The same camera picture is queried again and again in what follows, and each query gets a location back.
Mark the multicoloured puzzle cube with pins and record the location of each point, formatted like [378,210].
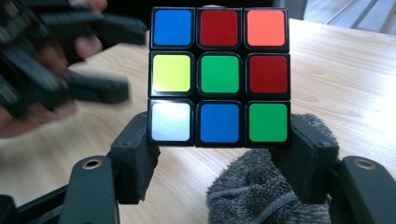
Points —
[219,74]

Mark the grey fluffy towel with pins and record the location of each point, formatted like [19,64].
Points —
[243,186]

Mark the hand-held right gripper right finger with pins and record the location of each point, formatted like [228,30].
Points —
[308,168]

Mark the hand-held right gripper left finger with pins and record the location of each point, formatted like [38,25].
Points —
[132,168]

